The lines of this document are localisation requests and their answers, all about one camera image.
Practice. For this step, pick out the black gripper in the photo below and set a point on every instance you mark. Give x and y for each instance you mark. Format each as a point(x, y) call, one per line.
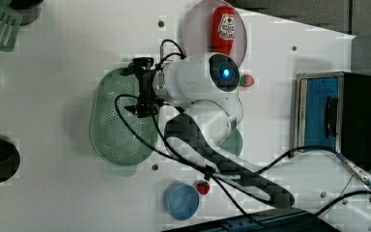
point(149, 103)

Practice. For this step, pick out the green plastic strainer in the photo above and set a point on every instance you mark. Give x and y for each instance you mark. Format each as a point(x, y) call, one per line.
point(110, 137)

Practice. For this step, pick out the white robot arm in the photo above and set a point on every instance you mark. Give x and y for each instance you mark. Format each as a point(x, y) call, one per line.
point(204, 89)

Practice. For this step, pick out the grey round plate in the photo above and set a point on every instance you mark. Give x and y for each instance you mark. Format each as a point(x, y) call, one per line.
point(197, 31)

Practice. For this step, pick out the red plush ketchup bottle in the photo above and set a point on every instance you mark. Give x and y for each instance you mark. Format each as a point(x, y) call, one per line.
point(223, 29)

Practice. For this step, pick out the small red strawberry toy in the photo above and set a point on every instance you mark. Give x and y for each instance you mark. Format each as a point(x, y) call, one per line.
point(203, 187)

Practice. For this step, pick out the blue plastic cup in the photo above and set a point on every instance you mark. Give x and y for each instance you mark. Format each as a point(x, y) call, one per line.
point(180, 201)

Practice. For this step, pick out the dark pot top left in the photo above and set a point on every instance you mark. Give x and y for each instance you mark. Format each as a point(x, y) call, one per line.
point(29, 9)

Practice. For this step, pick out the silver toaster oven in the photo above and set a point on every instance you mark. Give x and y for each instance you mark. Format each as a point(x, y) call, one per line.
point(333, 109)

